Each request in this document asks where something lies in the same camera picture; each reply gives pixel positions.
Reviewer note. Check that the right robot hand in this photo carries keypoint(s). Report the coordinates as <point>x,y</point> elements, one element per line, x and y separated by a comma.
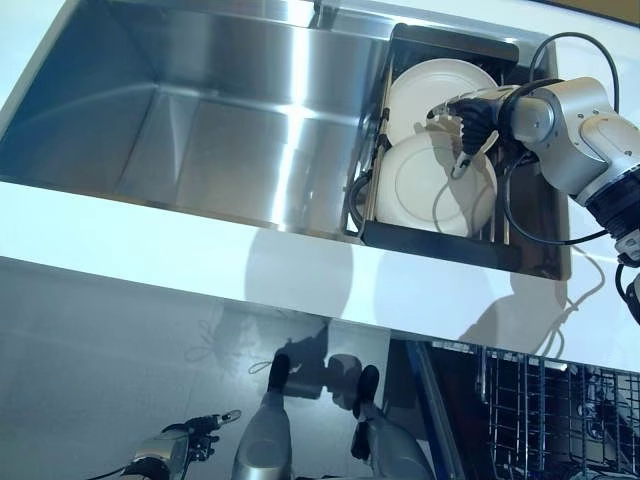
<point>480,117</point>

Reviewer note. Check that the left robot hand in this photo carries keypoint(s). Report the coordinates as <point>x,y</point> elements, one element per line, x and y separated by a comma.
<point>202,430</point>

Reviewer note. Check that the beige deep ceramic plate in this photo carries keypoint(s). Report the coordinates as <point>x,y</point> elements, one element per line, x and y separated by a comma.
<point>425,90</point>

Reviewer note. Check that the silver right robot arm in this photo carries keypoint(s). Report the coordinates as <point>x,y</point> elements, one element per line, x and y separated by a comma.
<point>560,125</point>

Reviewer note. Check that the large dishwasher plate rack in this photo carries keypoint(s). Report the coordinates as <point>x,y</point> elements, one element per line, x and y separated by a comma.
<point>530,415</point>

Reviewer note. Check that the grey left robot leg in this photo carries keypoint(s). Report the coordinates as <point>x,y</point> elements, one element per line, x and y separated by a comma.
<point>265,430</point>

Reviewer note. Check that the black dish drying rack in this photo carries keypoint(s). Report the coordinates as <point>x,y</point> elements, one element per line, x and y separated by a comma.
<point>440,250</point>

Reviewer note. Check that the stainless steel kitchen sink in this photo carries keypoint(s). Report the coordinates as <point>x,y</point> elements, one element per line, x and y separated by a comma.
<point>225,125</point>

